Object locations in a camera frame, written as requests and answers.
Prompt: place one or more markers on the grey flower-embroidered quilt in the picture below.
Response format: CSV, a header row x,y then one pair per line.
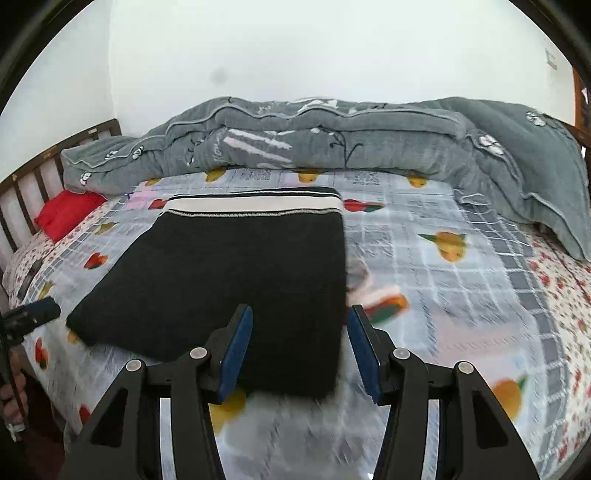
x,y
369,138

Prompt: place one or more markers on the dark wooden slatted headboard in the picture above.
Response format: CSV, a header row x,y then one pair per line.
x,y
27,177

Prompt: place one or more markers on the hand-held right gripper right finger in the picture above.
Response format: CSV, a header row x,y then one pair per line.
x,y
365,355

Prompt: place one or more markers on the fruit-print checked blanket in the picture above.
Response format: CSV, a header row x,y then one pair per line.
x,y
461,300

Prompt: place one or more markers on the person's left hand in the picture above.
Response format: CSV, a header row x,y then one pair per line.
x,y
13,394

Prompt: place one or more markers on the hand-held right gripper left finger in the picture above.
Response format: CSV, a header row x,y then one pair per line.
x,y
235,353

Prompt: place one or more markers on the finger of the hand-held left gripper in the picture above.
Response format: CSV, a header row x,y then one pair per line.
x,y
42,310

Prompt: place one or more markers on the red pillow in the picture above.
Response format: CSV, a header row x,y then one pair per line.
x,y
64,214

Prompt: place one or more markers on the black pants with cream stripe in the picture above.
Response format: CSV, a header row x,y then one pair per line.
x,y
207,277

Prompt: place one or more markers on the brown wooden footboard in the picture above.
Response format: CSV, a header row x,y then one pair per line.
x,y
580,97

